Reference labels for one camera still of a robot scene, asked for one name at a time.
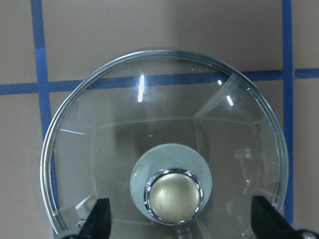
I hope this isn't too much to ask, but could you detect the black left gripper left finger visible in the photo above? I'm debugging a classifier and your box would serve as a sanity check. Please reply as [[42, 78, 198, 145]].
[[77, 198, 111, 239]]

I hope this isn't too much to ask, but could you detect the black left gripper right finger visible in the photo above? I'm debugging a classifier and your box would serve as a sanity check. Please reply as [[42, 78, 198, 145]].
[[250, 196, 299, 239]]

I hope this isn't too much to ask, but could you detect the glass pot lid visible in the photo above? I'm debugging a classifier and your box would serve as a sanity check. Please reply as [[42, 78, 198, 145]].
[[40, 50, 288, 239]]

